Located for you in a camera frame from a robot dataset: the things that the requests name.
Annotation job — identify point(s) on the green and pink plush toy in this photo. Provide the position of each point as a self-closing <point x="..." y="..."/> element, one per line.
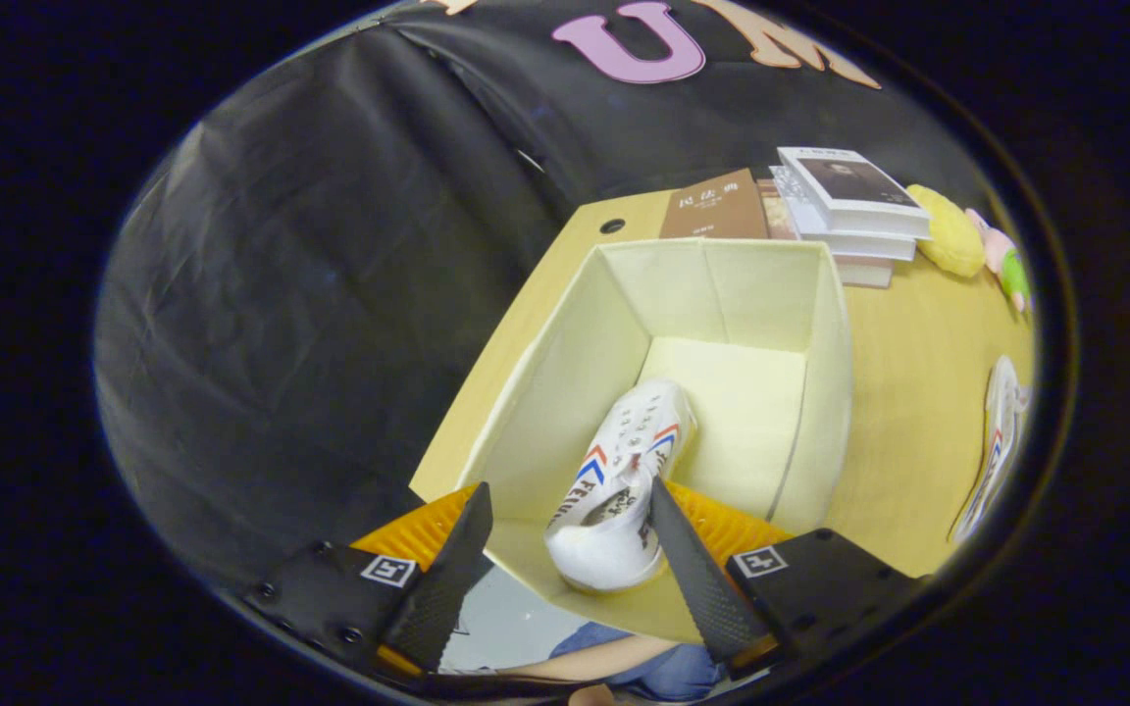
<point x="1011" y="270"/>

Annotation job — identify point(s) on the person's blue trousers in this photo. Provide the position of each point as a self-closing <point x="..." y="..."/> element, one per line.
<point x="673" y="677"/>

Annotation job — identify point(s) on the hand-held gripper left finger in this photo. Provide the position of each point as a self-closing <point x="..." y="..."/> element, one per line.
<point x="442" y="588"/>

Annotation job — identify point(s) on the white book with dark photo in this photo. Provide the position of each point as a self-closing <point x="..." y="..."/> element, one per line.
<point x="854" y="186"/>

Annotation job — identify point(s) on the black backdrop cloth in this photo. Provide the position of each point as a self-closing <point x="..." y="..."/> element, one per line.
<point x="281" y="343"/>

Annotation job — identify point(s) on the white book with reddish cover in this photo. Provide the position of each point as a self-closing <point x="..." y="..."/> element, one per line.
<point x="864" y="273"/>

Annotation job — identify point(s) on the grey fabric storage box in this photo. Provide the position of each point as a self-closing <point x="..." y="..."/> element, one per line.
<point x="722" y="294"/>

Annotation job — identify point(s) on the plain white book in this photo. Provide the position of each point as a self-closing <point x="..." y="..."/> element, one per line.
<point x="859" y="247"/>

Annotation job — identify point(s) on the yellow round plush toy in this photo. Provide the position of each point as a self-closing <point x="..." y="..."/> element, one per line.
<point x="952" y="235"/>

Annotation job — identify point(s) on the white canvas shoe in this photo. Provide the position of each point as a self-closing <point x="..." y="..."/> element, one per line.
<point x="604" y="559"/>
<point x="1001" y="431"/>

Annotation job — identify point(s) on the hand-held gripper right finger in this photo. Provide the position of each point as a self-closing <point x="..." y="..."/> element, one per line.
<point x="707" y="588"/>

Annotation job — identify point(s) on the brown cover book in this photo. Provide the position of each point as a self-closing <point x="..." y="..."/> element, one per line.
<point x="712" y="211"/>

